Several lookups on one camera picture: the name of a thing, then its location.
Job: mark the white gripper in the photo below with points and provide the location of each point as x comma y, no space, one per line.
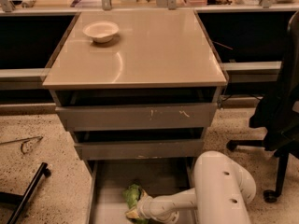
146,206

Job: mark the green rice chip bag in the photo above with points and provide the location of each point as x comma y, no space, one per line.
131,196

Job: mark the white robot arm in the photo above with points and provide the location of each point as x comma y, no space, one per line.
221,191

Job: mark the grey open bottom drawer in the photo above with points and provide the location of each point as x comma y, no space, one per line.
158,177

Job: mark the grey middle drawer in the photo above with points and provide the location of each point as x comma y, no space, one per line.
139,149

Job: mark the grey top drawer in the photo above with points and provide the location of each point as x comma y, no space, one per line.
136,117

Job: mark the beige counter top cabinet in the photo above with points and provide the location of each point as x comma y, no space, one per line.
154,48

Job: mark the black chair leg left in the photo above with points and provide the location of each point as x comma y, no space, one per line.
18,201

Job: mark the black office chair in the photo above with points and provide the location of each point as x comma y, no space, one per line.
278,112

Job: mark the white paper bowl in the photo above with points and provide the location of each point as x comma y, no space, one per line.
101,31

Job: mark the metal wire hook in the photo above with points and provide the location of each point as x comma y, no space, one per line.
23,142

